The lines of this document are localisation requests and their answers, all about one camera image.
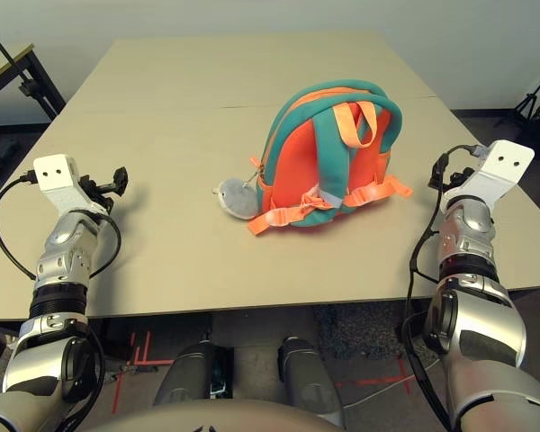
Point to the black framed side table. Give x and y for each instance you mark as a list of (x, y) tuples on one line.
[(9, 60)]

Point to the red floor tape lines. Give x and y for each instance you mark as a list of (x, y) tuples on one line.
[(137, 355)]

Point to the black table base foot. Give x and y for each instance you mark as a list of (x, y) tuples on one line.
[(112, 337)]

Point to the grey robot right leg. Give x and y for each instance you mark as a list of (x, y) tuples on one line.
[(306, 378)]

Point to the black tripod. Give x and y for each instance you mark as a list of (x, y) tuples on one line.
[(528, 101)]

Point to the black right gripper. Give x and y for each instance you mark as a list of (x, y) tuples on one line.
[(460, 177)]

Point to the red floor tape cross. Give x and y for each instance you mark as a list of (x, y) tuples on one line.
[(387, 380)]

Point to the grey robot left leg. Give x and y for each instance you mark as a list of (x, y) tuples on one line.
[(189, 378)]

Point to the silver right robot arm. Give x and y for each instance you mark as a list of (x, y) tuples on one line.
[(465, 243)]

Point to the grey robot leg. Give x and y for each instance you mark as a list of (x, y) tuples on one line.
[(189, 378), (306, 378)]

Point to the thin black pole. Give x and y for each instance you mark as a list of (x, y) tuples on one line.
[(2, 49)]

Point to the grey robot torso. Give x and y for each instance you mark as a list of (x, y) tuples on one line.
[(243, 416)]

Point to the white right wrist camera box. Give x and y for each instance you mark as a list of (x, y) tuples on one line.
[(499, 166)]

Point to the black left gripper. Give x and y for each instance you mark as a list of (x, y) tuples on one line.
[(99, 188)]

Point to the teal orange backpack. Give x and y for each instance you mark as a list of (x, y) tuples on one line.
[(297, 166)]

